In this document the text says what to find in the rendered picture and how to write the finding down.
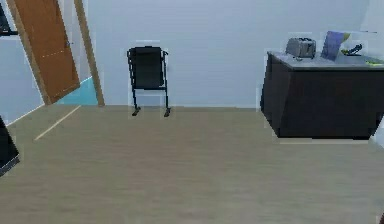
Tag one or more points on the black cabinet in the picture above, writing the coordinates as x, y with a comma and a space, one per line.
6, 150

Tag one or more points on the black garbage can on stilts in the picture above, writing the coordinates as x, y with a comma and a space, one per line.
147, 68

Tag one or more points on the black utensil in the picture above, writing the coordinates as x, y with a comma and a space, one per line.
352, 50

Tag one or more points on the brown wooden room door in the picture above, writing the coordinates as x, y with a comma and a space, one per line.
50, 46

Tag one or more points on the silver toaster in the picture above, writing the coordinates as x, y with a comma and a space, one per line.
301, 47

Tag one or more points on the dark brown kitchen counter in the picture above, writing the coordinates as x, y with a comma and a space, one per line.
326, 100

